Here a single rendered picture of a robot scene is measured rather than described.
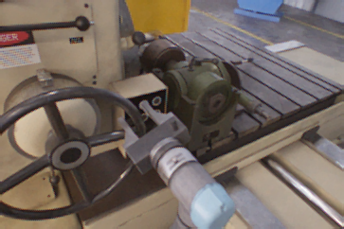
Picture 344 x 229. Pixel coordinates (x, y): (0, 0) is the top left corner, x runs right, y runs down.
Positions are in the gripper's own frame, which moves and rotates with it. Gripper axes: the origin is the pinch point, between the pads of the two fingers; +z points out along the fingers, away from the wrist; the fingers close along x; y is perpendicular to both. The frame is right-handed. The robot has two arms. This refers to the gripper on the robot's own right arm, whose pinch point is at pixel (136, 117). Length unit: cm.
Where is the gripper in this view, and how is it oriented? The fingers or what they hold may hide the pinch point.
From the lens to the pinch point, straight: 64.1
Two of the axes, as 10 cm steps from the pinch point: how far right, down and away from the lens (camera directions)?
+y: -2.5, -6.4, -7.3
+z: -5.4, -5.4, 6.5
